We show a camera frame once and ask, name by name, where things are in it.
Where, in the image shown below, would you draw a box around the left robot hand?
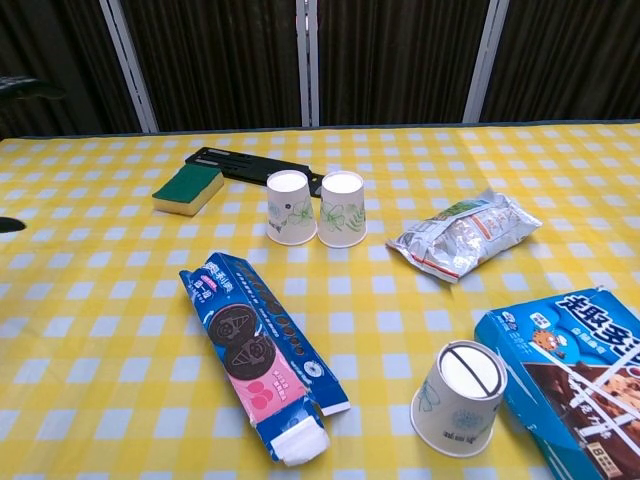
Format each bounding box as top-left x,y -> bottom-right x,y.
0,74 -> 67,235

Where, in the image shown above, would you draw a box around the paper cup green flower print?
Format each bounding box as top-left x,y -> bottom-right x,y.
265,170 -> 319,247

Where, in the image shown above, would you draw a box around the paper cup flower and leaves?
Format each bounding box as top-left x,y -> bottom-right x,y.
317,171 -> 369,249

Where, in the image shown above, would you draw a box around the paper cup blue print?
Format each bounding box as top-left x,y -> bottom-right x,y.
410,340 -> 509,459

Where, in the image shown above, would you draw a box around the green and yellow sponge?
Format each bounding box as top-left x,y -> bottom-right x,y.
151,165 -> 226,217

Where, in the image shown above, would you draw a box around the yellow white checkered tablecloth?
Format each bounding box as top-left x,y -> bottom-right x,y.
0,118 -> 640,480

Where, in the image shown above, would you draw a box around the blue Oreo cookie box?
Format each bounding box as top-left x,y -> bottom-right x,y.
178,252 -> 352,468

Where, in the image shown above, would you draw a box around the silver foil snack bag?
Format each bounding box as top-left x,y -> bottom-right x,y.
385,189 -> 544,285

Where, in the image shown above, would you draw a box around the blue chocolate chip cookie box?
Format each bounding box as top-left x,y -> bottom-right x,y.
473,285 -> 640,480

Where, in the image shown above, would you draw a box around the white metal post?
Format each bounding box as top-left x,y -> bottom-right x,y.
98,0 -> 160,134
295,0 -> 321,128
462,0 -> 511,124

